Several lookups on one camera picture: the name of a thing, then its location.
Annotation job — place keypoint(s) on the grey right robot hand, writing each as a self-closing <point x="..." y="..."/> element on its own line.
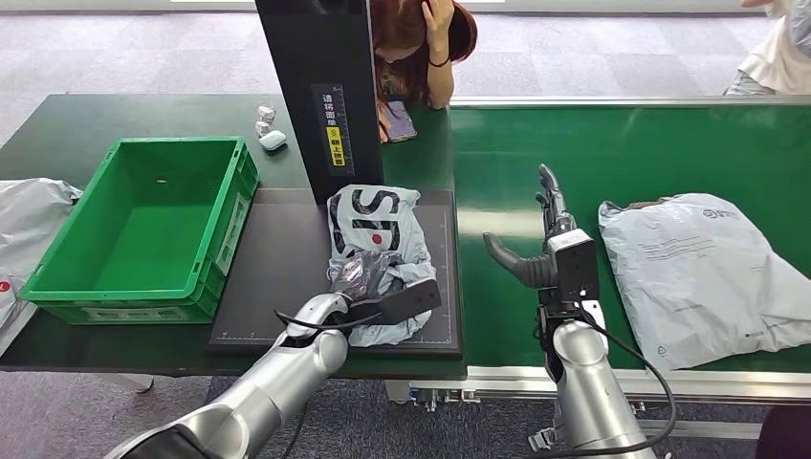
<point x="532" y="269"/>

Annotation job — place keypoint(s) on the person's left hand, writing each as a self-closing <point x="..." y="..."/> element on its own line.
<point x="438" y="16"/>

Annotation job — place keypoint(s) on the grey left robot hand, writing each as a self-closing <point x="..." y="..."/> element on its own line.
<point x="364" y="275"/>

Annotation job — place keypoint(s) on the white package with black letters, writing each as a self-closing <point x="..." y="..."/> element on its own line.
<point x="374" y="222"/>

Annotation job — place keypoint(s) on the person's left forearm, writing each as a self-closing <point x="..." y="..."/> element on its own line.
<point x="441" y="79"/>

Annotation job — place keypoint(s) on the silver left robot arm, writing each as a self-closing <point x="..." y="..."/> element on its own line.
<point x="266" y="393"/>

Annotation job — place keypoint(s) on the green conveyor belt machine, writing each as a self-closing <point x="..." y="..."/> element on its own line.
<point x="507" y="139"/>

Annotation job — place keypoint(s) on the terminal block under conveyor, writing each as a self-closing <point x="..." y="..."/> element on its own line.
<point x="443" y="398"/>

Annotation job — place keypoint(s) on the large plain grey package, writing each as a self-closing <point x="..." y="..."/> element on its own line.
<point x="697" y="285"/>

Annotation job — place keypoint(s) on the grey package with red sticker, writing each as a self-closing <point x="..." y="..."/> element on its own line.
<point x="32" y="225"/>

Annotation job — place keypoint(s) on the person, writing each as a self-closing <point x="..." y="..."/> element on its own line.
<point x="770" y="63"/>
<point x="399" y="38"/>

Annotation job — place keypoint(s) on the black wrist band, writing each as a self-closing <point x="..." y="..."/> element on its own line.
<point x="438" y="63"/>

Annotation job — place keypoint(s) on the smartphone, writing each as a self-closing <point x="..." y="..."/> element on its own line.
<point x="404" y="123"/>

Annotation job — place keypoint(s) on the black scanner column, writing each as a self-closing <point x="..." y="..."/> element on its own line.
<point x="317" y="50"/>

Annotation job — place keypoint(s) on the white earbud case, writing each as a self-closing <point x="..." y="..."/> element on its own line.
<point x="273" y="140"/>

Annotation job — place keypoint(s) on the small crumpled white wrapper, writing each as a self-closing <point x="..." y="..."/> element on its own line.
<point x="267" y="114"/>
<point x="262" y="128"/>

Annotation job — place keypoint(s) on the green plastic crate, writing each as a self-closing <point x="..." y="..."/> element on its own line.
<point x="146" y="237"/>

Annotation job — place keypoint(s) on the white table foot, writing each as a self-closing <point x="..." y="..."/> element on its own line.
<point x="136" y="382"/>

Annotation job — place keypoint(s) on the dark rounded object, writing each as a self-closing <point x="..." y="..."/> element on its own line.
<point x="785" y="437"/>

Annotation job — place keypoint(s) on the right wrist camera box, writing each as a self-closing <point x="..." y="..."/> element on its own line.
<point x="576" y="269"/>

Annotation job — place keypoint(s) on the metal bracket with connector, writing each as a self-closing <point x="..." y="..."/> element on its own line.
<point x="543" y="439"/>

